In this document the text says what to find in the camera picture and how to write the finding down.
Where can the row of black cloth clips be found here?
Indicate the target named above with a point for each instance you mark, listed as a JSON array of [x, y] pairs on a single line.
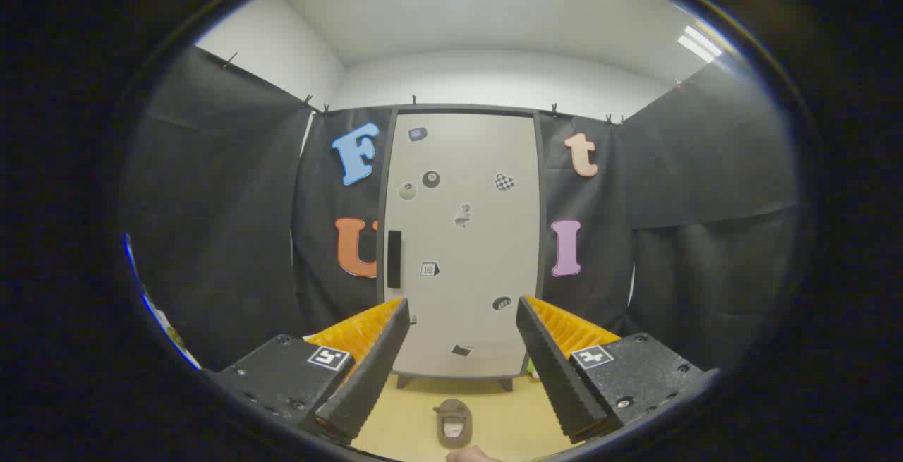
[[554, 108]]

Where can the white tray with small items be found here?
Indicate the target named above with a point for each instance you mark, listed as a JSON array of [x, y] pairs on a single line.
[[173, 338]]

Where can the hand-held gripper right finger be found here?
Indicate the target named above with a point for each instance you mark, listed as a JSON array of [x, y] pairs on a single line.
[[554, 370]]

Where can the grey shoe cabinet door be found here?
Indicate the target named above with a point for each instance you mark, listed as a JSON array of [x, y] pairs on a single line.
[[480, 257]]

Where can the black backdrop cloth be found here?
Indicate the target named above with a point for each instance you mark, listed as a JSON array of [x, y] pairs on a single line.
[[226, 222]]

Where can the small ceiling light panel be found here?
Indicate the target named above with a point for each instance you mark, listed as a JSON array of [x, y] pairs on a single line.
[[698, 42]]

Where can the grey shoe cabinet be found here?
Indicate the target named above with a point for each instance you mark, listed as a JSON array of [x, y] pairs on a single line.
[[540, 194]]

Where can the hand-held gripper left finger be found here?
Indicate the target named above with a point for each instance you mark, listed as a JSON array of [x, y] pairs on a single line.
[[374, 370]]

